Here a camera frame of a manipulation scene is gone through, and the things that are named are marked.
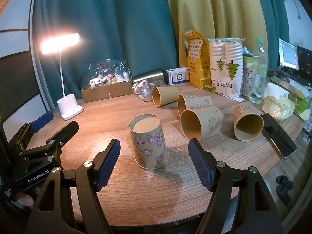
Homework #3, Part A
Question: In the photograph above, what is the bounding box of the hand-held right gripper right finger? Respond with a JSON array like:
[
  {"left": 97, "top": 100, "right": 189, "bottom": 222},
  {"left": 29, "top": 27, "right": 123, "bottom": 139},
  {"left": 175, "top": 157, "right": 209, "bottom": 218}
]
[{"left": 188, "top": 138, "right": 284, "bottom": 234}]

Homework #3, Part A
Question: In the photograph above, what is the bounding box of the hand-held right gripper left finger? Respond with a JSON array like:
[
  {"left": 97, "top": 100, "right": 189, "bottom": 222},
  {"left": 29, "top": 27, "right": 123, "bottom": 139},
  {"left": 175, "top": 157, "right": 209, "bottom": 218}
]
[{"left": 26, "top": 138, "right": 121, "bottom": 234}]

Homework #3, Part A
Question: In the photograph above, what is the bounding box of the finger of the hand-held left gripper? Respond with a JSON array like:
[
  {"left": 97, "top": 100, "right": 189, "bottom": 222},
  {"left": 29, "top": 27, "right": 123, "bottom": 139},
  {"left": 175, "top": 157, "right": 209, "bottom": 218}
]
[
  {"left": 3, "top": 111, "right": 54, "bottom": 153},
  {"left": 18, "top": 120, "right": 80, "bottom": 162}
]

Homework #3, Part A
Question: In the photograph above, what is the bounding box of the purple cartoon print paper cup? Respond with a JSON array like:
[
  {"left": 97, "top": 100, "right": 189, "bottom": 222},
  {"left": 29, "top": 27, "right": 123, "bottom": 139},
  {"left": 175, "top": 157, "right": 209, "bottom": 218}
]
[{"left": 128, "top": 114, "right": 169, "bottom": 170}]

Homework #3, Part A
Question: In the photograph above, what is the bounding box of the bamboo print brown paper cup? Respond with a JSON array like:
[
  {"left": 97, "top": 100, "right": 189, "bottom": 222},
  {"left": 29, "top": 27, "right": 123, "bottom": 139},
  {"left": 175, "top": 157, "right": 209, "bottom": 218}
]
[{"left": 180, "top": 106, "right": 223, "bottom": 141}]

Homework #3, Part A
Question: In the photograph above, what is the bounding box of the figure print brown paper cup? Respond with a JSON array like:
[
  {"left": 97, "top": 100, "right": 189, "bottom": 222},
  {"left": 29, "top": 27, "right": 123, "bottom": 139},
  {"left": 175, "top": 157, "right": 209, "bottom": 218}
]
[{"left": 177, "top": 93, "right": 213, "bottom": 117}]

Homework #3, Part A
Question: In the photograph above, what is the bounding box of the red figure print paper cup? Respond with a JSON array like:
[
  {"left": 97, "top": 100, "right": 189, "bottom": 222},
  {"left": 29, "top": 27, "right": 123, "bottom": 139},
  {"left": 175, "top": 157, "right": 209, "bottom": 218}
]
[{"left": 233, "top": 104, "right": 265, "bottom": 141}]

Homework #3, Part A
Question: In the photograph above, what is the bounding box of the plain brown paper cup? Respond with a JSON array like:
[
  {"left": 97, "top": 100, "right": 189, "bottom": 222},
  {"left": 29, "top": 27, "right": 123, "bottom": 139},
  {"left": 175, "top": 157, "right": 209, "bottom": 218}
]
[{"left": 152, "top": 86, "right": 180, "bottom": 107}]

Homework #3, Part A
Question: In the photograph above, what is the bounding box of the person's left hand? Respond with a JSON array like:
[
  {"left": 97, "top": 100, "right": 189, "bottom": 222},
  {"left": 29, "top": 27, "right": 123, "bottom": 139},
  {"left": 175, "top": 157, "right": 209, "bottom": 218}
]
[{"left": 13, "top": 191, "right": 35, "bottom": 208}]

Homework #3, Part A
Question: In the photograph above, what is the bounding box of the white desk lamp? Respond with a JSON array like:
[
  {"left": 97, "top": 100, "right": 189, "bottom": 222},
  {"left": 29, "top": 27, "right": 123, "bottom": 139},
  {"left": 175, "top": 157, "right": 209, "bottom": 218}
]
[{"left": 41, "top": 33, "right": 84, "bottom": 121}]

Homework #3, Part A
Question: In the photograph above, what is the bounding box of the flat cardboard box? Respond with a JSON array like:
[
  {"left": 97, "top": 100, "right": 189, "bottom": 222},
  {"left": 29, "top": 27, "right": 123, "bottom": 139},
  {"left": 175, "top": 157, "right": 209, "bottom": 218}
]
[{"left": 81, "top": 80, "right": 133, "bottom": 103}]

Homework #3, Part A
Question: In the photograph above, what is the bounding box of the white cat plush toy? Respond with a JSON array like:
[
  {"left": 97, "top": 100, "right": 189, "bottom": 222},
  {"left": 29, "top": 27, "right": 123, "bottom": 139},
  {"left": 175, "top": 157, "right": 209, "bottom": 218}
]
[{"left": 90, "top": 77, "right": 106, "bottom": 88}]

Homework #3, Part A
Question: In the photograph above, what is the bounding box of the clear plastic toy bag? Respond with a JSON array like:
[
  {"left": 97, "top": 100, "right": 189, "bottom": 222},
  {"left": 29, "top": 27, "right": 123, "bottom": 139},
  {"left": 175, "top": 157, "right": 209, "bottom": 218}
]
[{"left": 88, "top": 59, "right": 132, "bottom": 86}]

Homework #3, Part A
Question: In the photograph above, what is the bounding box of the clear bag of small packets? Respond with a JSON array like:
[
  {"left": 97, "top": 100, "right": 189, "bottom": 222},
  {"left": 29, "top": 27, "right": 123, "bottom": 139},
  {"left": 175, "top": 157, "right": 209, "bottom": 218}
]
[{"left": 132, "top": 79, "right": 156, "bottom": 101}]

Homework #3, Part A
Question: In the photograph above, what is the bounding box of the black smartphone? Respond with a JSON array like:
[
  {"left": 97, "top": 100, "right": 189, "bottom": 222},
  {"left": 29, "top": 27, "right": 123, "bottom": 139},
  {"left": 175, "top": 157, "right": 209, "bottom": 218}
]
[{"left": 260, "top": 113, "right": 298, "bottom": 161}]

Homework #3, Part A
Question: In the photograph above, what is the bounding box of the black slipper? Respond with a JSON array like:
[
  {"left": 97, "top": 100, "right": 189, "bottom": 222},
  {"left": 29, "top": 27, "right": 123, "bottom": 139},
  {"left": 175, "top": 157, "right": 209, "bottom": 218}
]
[
  {"left": 276, "top": 175, "right": 293, "bottom": 189},
  {"left": 278, "top": 185, "right": 294, "bottom": 205}
]

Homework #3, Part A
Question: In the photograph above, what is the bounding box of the white and blue box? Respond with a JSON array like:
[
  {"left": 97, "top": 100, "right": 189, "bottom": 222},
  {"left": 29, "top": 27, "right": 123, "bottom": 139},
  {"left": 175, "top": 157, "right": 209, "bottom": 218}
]
[{"left": 166, "top": 67, "right": 190, "bottom": 86}]

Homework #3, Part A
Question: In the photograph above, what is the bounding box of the stainless steel thermos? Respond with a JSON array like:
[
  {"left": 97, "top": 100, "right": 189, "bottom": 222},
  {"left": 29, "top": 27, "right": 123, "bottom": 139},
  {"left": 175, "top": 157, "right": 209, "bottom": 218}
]
[{"left": 132, "top": 68, "right": 168, "bottom": 86}]

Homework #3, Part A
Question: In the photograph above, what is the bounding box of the white perforated basket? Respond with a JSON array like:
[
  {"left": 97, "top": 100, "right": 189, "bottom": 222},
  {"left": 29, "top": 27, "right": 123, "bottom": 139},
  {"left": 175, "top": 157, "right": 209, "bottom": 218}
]
[{"left": 241, "top": 61, "right": 254, "bottom": 97}]

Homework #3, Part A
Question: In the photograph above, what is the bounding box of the yellow paper food wrapper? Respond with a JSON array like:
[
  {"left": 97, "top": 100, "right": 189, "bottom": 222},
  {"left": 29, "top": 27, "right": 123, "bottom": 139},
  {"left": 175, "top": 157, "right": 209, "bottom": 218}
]
[{"left": 262, "top": 96, "right": 296, "bottom": 123}]

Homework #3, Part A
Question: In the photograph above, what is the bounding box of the yellow paper bag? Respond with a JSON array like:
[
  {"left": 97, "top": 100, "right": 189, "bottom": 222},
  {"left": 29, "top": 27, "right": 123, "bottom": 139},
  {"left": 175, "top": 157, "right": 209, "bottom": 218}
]
[{"left": 182, "top": 30, "right": 212, "bottom": 89}]

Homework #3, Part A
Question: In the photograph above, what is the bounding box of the clear plastic water bottle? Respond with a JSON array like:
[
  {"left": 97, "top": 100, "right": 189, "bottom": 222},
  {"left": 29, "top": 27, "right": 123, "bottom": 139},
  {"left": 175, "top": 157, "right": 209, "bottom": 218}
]
[{"left": 249, "top": 38, "right": 268, "bottom": 103}]

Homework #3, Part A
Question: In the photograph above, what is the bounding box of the pack of white paper cups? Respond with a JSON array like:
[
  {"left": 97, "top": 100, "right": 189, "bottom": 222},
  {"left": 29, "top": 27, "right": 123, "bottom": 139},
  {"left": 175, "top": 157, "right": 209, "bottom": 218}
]
[{"left": 207, "top": 37, "right": 244, "bottom": 102}]

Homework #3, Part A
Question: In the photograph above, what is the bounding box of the white tissue paper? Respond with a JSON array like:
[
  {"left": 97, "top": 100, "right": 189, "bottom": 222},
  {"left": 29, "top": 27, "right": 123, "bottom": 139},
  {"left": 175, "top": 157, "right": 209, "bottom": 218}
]
[{"left": 266, "top": 82, "right": 288, "bottom": 100}]

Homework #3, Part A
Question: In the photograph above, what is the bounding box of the teal curtain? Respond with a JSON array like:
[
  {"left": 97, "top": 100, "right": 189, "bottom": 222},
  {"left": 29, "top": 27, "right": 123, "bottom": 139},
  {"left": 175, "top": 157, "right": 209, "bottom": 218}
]
[
  {"left": 251, "top": 0, "right": 291, "bottom": 67},
  {"left": 32, "top": 0, "right": 186, "bottom": 113}
]

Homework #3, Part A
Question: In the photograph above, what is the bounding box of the green plastic packet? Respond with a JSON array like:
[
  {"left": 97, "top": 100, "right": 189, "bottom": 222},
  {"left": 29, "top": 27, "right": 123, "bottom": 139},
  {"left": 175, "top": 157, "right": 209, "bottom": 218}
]
[{"left": 294, "top": 95, "right": 310, "bottom": 114}]

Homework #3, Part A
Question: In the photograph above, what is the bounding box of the grey cloth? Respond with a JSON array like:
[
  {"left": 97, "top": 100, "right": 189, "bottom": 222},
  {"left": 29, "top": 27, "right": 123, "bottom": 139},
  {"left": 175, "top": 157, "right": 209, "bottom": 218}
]
[{"left": 268, "top": 66, "right": 291, "bottom": 81}]

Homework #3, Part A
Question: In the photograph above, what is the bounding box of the computer monitor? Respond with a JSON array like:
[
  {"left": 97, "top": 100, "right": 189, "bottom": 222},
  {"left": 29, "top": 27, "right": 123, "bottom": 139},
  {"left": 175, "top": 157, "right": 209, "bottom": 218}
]
[{"left": 278, "top": 38, "right": 300, "bottom": 71}]

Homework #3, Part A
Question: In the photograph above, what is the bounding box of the dark computer case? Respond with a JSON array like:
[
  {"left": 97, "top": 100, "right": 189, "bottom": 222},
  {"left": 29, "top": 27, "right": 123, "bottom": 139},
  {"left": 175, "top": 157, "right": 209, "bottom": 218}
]
[{"left": 297, "top": 46, "right": 312, "bottom": 75}]

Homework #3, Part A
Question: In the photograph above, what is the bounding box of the yellow curtain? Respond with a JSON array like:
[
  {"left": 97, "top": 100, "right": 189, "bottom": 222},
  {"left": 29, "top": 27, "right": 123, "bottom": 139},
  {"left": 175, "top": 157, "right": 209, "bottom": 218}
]
[{"left": 162, "top": 0, "right": 269, "bottom": 62}]

